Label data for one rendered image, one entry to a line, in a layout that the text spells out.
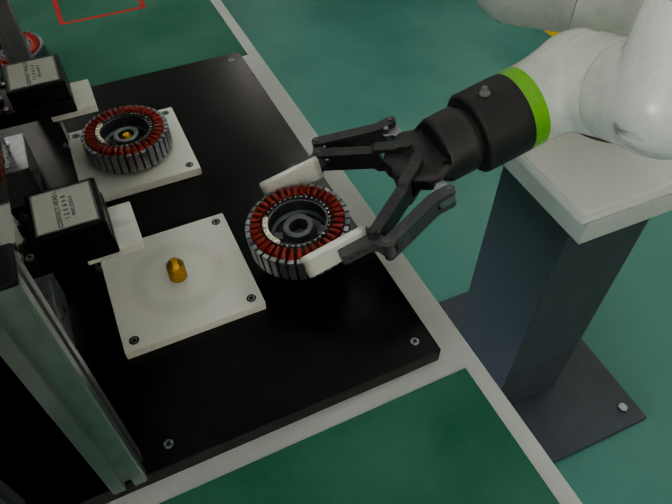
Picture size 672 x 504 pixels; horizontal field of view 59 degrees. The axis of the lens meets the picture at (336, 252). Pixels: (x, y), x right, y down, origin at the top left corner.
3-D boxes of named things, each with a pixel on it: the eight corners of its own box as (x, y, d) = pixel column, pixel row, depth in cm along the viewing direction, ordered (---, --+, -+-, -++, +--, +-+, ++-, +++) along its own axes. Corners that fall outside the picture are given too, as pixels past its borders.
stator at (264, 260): (326, 190, 69) (322, 167, 66) (370, 256, 62) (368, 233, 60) (237, 226, 67) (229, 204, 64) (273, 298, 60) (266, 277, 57)
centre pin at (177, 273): (184, 267, 66) (179, 251, 64) (189, 279, 65) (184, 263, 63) (167, 272, 66) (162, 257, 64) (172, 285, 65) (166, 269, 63)
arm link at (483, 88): (486, 51, 63) (540, 97, 58) (486, 131, 73) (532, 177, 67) (437, 75, 63) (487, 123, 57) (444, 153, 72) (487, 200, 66)
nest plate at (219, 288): (223, 219, 73) (222, 212, 72) (266, 308, 64) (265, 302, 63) (100, 258, 69) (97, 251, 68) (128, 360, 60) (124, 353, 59)
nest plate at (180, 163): (173, 113, 87) (171, 106, 86) (202, 174, 78) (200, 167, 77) (68, 140, 83) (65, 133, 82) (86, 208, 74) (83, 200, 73)
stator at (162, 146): (167, 118, 84) (161, 95, 82) (178, 166, 77) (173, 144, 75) (86, 133, 82) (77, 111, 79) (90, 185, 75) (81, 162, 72)
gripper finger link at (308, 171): (318, 159, 65) (315, 155, 65) (260, 186, 64) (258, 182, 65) (324, 177, 67) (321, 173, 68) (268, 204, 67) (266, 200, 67)
